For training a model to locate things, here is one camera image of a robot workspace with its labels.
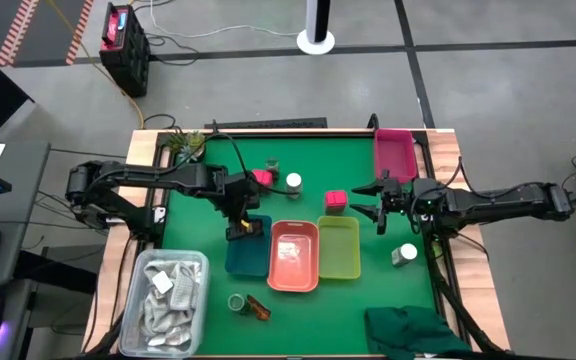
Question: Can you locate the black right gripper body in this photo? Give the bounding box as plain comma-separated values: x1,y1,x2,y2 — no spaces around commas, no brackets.
380,172,419,224

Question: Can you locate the clear plastic tub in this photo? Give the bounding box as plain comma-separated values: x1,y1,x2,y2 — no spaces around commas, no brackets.
117,248,211,359

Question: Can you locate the grey cloth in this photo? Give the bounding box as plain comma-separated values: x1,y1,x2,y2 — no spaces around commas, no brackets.
137,259,203,349

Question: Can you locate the black power strip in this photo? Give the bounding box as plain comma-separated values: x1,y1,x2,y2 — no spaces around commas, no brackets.
203,117,329,130

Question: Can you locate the white lid spice jar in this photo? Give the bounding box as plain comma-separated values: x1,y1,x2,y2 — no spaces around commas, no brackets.
390,242,419,268
284,172,304,200

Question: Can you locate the dark green cloth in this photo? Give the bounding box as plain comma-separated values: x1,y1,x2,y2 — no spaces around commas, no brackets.
364,304,472,360

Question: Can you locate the orange plastic bin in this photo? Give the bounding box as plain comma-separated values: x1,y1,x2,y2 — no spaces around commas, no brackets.
266,219,321,294

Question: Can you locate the yellow floor cable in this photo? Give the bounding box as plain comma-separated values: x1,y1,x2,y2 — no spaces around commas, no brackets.
47,0,147,130

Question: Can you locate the white square tag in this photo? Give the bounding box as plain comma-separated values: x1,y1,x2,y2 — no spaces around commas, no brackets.
151,272,175,295

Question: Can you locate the pink spice container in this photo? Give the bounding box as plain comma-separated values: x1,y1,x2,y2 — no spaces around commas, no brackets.
324,189,349,216

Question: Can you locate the blue plastic bin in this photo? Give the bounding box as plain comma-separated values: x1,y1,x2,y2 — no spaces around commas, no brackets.
224,213,274,278

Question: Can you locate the grey desk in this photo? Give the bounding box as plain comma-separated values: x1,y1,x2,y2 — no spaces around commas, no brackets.
0,141,52,360

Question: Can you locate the white tower fan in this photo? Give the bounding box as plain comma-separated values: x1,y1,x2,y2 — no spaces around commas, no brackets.
296,0,337,56

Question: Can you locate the white floor cable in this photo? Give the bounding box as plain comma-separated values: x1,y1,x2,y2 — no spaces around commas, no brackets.
148,0,302,40

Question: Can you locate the black and red power box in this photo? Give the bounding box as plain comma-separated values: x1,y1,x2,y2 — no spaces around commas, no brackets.
98,2,152,99

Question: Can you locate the lime green plastic bin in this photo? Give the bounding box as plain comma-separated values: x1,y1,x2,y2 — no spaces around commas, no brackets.
316,214,362,280

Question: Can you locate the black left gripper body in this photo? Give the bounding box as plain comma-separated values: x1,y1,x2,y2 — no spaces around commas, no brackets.
223,172,263,224

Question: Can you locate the pink plastic bin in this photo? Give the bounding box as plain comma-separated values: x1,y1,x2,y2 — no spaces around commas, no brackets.
373,128,419,185

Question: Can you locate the small succulent plant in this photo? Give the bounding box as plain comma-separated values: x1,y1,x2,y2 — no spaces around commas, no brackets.
165,129,208,164

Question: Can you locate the orange spice packet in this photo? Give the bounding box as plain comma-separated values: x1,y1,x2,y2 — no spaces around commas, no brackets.
245,294,273,322

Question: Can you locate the pink cube block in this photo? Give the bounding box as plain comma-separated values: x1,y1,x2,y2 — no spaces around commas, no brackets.
251,168,275,190

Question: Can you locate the green table mat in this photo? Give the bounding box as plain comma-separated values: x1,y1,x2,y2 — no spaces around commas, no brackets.
160,135,439,357

